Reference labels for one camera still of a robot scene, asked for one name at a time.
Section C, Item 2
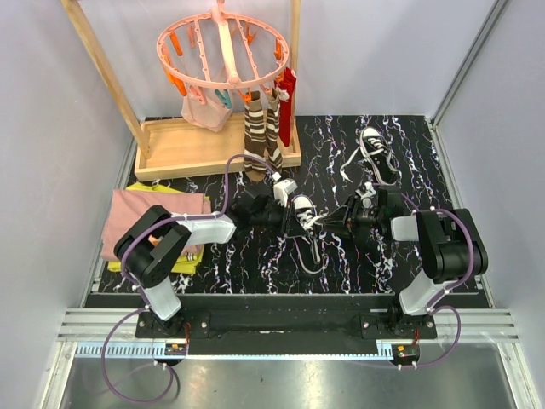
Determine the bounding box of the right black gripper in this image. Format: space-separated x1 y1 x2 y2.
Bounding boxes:
319 195 383 239

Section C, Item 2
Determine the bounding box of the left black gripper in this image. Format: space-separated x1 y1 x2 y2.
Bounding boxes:
250 199 307 239

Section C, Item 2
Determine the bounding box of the white shoelace sneaker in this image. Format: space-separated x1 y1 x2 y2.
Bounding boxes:
340 145 391 184
296 208 324 233

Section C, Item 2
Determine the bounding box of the black sneaker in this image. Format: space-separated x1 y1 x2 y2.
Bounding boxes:
288 195 323 275
359 127 399 186

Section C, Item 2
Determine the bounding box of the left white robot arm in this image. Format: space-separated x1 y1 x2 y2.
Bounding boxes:
114 195 293 337

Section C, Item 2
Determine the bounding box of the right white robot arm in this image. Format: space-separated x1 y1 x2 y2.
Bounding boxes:
321 185 489 338

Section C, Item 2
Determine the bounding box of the black marble pattern mat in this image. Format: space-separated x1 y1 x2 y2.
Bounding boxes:
91 114 482 295

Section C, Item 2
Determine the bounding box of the brown striped sock right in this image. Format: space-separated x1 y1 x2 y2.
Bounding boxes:
265 89 283 172

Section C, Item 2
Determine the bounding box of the brown striped sock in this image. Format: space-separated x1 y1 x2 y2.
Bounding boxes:
265 89 283 172
244 91 267 182

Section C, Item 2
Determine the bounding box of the brown striped sock left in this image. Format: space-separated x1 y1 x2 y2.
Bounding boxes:
244 91 267 182

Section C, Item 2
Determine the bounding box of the yellow folded t-shirt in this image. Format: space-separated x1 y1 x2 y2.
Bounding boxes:
106 181 212 276

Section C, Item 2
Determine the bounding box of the pink cloth hanging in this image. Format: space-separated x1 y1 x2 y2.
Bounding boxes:
181 90 232 132

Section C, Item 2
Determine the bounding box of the red sock hanging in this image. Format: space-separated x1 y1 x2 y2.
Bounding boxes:
278 67 296 147

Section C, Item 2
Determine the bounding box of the pink folded t-shirt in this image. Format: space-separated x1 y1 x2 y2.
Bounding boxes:
101 188 211 262

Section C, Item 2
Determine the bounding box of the pink round clip hanger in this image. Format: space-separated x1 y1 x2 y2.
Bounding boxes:
156 1 298 112

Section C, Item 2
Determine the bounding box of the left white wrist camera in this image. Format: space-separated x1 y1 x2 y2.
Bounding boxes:
272 179 297 207

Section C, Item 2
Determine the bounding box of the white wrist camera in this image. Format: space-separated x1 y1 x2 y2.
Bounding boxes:
272 179 297 207
356 181 376 200

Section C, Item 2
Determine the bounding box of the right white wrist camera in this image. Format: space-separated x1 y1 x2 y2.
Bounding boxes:
356 181 376 200

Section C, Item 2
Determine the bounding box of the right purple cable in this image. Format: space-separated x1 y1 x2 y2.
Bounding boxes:
370 182 477 370

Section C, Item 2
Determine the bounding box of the purple cable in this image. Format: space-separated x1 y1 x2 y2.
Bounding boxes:
370 182 477 370
100 154 280 403

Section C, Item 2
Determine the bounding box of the wooden rack frame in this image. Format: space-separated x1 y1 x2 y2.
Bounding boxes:
62 1 301 181

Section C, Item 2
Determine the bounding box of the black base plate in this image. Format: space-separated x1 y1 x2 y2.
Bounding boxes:
84 292 491 342

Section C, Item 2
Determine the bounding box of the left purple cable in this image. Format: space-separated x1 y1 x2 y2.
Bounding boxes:
100 154 280 403

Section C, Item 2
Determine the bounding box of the aluminium rail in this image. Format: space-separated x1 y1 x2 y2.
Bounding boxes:
57 308 519 360

